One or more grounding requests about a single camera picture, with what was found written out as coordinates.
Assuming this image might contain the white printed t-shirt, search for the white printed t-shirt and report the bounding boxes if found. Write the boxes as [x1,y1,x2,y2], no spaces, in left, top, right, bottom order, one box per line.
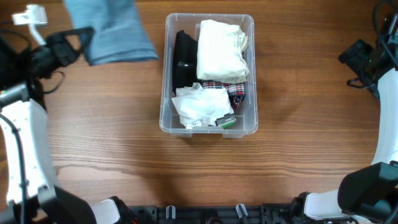
[172,83,236,129]

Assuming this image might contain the red plaid shirt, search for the red plaid shirt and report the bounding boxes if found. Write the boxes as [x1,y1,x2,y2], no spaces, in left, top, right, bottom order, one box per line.
[202,80,246,109]

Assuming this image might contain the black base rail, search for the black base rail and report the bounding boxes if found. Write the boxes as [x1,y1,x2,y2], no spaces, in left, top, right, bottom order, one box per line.
[130,204,312,224]

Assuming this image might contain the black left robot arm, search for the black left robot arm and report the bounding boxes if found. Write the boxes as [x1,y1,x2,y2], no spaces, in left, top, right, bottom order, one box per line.
[1,27,139,223]

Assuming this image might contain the blue denim jeans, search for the blue denim jeans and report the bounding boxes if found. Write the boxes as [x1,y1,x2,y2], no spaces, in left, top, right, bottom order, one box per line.
[64,0,159,66]

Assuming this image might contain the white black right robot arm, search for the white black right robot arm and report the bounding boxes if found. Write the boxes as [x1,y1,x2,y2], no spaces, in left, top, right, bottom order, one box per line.
[288,12,397,223]

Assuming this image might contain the cream white garment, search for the cream white garment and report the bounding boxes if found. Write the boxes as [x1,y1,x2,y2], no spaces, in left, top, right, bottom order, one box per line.
[197,19,249,84]

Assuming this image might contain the black garment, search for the black garment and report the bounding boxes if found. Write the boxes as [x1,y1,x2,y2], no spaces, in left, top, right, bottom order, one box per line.
[172,30,198,93]

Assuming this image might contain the clear plastic storage container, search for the clear plastic storage container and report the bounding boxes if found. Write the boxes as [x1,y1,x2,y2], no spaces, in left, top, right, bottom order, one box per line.
[159,13,259,138]

